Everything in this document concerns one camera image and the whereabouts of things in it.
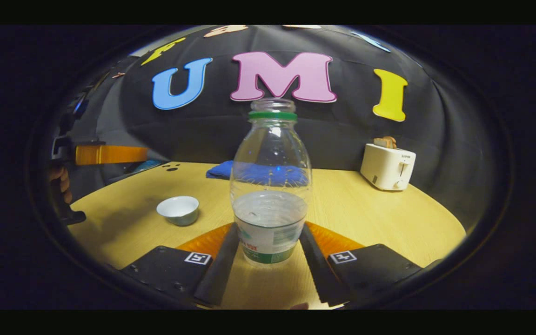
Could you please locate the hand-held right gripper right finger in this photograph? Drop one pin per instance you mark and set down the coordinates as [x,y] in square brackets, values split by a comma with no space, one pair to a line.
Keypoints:
[317,270]

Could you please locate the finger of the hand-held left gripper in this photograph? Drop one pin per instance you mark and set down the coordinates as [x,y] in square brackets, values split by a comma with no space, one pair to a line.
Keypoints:
[110,155]

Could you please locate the blue towel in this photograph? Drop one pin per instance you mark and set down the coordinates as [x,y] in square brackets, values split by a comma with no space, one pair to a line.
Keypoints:
[219,171]

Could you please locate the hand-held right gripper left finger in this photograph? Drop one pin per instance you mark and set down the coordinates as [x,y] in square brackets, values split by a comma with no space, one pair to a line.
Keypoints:
[221,270]

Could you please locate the clear plastic water bottle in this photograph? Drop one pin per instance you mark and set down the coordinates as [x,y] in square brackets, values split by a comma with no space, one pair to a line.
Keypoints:
[270,223]

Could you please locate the black backdrop cloth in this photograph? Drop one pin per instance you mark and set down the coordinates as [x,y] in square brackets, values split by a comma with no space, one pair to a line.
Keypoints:
[342,125]

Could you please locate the white toaster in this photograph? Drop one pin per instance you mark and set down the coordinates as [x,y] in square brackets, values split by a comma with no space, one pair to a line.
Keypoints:
[386,167]

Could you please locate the toasted bread slice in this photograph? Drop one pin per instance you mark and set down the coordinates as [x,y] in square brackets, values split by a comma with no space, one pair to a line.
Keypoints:
[385,142]

